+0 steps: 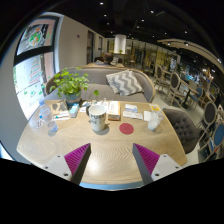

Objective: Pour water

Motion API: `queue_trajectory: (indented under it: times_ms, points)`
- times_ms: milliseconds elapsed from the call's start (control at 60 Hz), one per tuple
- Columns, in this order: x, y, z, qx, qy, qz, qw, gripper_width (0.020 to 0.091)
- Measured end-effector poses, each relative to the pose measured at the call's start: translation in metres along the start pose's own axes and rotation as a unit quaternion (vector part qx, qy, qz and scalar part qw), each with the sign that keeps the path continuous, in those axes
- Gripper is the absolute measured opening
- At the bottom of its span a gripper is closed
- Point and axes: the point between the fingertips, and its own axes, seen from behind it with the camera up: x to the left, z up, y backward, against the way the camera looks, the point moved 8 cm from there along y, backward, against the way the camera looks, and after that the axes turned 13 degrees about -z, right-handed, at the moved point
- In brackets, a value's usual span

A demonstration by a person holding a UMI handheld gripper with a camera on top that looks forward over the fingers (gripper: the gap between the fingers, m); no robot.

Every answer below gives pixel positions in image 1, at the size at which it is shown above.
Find clear plastic cup with straw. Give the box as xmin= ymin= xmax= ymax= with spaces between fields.
xmin=147 ymin=105 xmax=165 ymax=132

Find group of oval-back dining chairs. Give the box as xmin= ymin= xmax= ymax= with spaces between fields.
xmin=152 ymin=63 xmax=224 ymax=161

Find grey white zigzag cushion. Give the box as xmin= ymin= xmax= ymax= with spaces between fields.
xmin=105 ymin=69 xmax=145 ymax=97

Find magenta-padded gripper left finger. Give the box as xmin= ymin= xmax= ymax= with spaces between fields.
xmin=42 ymin=142 xmax=92 ymax=186

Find clear water bottle blue cap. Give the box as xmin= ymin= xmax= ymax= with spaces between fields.
xmin=37 ymin=99 xmax=59 ymax=134

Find white paper napkin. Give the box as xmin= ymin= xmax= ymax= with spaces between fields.
xmin=143 ymin=110 xmax=153 ymax=122

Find white orange booklet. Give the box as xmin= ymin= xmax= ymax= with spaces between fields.
xmin=107 ymin=100 xmax=122 ymax=122

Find grey curved sofa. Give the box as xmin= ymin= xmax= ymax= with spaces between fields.
xmin=44 ymin=64 xmax=157 ymax=104

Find long white printed card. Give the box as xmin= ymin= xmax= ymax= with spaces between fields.
xmin=122 ymin=110 xmax=144 ymax=120

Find potted green leafy plant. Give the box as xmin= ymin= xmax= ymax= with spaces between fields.
xmin=49 ymin=67 xmax=100 ymax=107

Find flat round red coaster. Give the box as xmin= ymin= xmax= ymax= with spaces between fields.
xmin=118 ymin=122 xmax=135 ymax=135

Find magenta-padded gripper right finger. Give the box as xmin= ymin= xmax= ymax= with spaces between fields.
xmin=132 ymin=143 xmax=184 ymax=186

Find window with holiday stickers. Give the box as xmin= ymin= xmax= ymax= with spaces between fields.
xmin=12 ymin=16 xmax=60 ymax=121

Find white card blue print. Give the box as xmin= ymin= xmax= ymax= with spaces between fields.
xmin=124 ymin=103 xmax=138 ymax=113

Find white mug black lettering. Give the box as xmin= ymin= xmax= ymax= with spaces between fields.
xmin=87 ymin=104 xmax=108 ymax=132

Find small light blue box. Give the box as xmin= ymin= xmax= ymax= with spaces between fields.
xmin=68 ymin=103 xmax=80 ymax=118

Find dark grey tufted armchair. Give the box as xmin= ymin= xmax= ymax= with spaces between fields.
xmin=162 ymin=107 xmax=203 ymax=155

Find person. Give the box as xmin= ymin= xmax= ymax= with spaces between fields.
xmin=101 ymin=52 xmax=116 ymax=66

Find yellow square table sticker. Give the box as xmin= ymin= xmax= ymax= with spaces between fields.
xmin=149 ymin=104 xmax=162 ymax=112

